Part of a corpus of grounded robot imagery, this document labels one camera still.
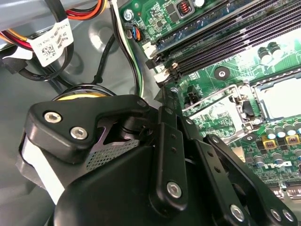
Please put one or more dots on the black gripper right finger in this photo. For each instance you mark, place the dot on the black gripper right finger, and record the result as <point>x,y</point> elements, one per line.
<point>216,169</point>

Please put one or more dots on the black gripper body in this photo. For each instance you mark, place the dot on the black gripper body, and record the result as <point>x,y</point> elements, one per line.
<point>105,200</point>

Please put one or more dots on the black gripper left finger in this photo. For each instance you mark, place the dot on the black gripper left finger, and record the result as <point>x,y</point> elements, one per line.
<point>170,169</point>

